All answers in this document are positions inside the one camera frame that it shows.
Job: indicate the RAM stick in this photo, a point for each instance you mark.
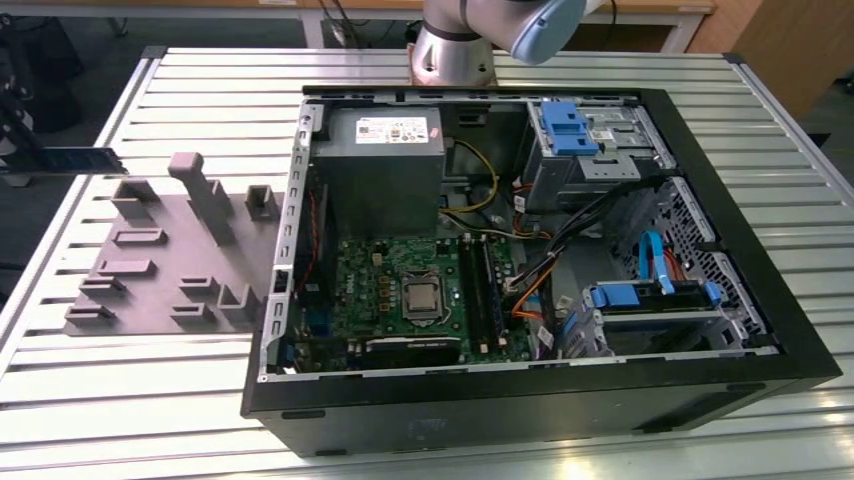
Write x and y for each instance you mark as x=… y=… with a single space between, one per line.
x=495 y=295
x=87 y=161

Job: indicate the black graphics card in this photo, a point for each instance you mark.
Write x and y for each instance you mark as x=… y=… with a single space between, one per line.
x=414 y=350

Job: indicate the black RAM slot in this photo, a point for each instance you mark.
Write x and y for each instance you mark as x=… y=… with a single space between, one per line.
x=483 y=295
x=473 y=295

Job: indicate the tall blue drive carrier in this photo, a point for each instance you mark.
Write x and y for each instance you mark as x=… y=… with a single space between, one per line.
x=563 y=130

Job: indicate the wooden desk white legs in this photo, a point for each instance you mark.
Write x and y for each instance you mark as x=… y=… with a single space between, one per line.
x=688 y=30

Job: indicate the wooden cabinet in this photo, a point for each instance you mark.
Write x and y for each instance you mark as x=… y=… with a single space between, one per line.
x=788 y=40

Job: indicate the grey metal drive cage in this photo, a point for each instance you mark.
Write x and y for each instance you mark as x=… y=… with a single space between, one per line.
x=567 y=185

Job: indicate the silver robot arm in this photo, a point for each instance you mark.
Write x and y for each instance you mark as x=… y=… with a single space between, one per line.
x=454 y=55

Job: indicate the blue expansion slot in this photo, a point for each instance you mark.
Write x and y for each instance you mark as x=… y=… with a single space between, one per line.
x=321 y=322

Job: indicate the blue carrier with black disk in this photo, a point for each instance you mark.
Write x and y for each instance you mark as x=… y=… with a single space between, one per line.
x=617 y=296

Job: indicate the black PC case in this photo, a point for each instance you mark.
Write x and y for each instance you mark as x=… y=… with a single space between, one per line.
x=467 y=410

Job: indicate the green motherboard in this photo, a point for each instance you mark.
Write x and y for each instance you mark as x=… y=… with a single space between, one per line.
x=374 y=260

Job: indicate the silver CPU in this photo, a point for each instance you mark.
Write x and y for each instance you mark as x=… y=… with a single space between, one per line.
x=422 y=297

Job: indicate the grey metal disk bay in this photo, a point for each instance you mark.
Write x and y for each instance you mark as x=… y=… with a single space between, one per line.
x=668 y=315

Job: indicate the grey power supply unit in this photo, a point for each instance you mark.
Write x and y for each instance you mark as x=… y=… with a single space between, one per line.
x=381 y=190

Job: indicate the grey parts rack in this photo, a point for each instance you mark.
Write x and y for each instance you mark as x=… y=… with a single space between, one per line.
x=174 y=260

